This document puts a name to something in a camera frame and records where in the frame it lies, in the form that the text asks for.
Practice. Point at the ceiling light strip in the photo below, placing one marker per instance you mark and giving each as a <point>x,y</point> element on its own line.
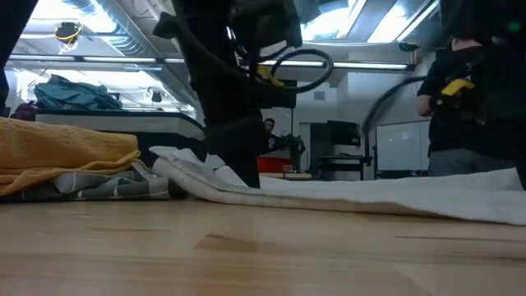
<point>361,65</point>

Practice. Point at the white handwritten paper label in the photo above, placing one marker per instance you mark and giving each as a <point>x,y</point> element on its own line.
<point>141,169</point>

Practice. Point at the maroon bag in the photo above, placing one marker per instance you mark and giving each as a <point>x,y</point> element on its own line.
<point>24,112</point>

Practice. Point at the dark blue fabric bin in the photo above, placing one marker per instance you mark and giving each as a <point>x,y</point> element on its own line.
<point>164,127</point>

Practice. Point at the person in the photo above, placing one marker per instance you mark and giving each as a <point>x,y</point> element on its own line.
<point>452,135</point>
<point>270,126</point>

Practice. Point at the yellow knit towel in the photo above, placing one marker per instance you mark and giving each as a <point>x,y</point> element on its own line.
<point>61,144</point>

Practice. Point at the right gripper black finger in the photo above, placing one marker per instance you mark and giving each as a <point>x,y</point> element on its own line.
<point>522,172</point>

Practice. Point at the small red box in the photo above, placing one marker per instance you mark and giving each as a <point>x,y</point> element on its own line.
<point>273,164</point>

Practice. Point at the black ceiling camera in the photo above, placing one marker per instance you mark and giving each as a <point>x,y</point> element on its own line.
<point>409,46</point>

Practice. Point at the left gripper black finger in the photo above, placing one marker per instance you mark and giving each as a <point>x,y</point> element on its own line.
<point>240,152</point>

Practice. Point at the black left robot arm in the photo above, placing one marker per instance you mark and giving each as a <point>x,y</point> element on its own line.
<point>205,61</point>

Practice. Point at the silver corrugated air duct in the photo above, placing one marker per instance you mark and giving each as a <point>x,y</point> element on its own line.
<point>123,41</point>

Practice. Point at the small black hanging reel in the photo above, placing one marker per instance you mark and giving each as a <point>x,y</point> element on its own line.
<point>156,96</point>

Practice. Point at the black monitor desk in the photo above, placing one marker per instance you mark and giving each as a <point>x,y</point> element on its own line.
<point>345,158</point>

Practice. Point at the grey wall vent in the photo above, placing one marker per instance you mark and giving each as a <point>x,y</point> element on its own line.
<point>319,95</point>

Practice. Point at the grey checked towel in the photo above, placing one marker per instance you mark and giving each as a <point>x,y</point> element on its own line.
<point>102,189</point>

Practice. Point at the white whiteboard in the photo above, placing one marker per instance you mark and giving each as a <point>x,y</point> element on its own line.
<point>400,146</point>

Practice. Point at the white towel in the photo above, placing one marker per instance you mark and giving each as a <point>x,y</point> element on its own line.
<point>370,193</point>

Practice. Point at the teal cloth pile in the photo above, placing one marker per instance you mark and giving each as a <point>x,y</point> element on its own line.
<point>74,94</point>

